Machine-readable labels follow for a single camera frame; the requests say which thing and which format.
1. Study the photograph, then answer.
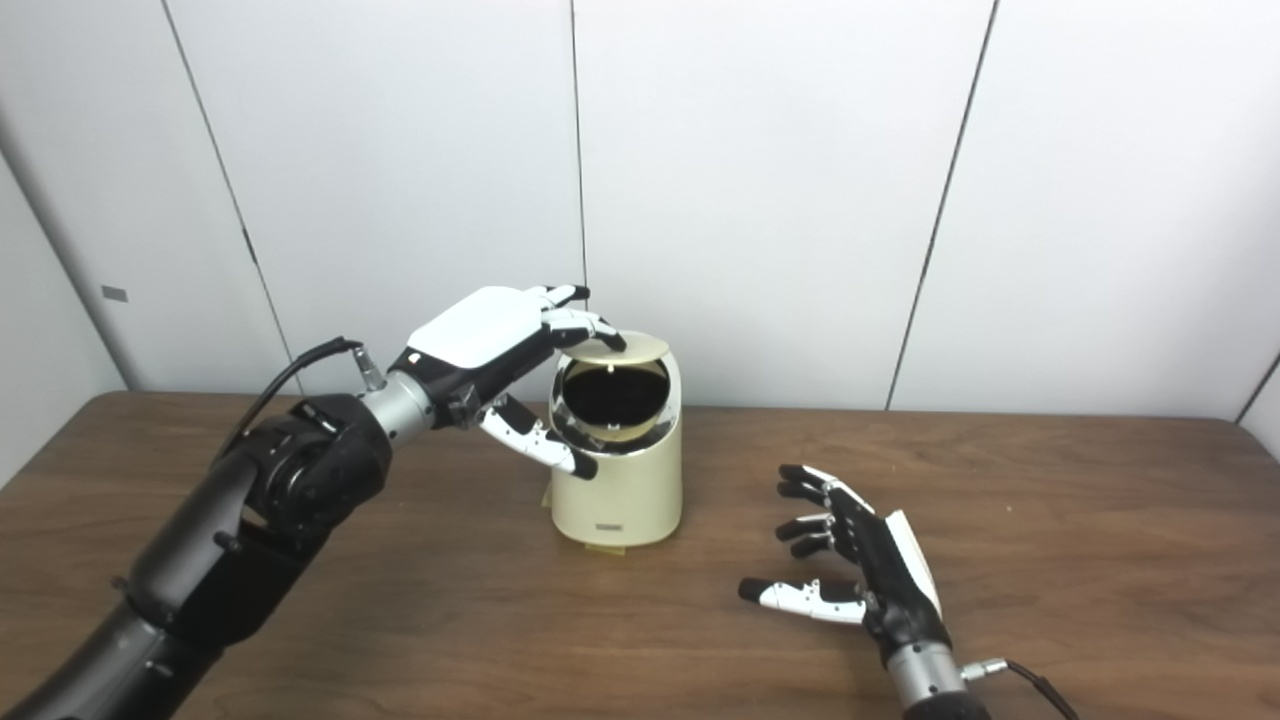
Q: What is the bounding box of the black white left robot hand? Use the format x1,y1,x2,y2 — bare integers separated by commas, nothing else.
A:
388,285,629,481

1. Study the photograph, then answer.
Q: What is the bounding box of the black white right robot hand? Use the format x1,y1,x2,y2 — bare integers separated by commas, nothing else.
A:
738,463,952,667

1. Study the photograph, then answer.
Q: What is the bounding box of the cream round bin lid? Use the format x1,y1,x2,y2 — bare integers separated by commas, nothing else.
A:
553,335,671,363

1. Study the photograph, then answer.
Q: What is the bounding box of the cream-colored bin body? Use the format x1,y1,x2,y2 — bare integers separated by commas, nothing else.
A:
548,345,685,549

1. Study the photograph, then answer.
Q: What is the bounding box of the yellow tape under bin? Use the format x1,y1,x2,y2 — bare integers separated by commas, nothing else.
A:
541,487,629,558

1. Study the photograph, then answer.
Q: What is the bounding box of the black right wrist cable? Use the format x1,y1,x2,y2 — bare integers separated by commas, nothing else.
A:
960,657,1082,720

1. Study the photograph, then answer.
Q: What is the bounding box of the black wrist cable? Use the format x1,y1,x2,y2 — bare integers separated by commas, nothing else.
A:
960,657,1082,720
215,337,387,461

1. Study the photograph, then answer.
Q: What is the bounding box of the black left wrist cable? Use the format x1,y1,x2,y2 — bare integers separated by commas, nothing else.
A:
215,337,387,461

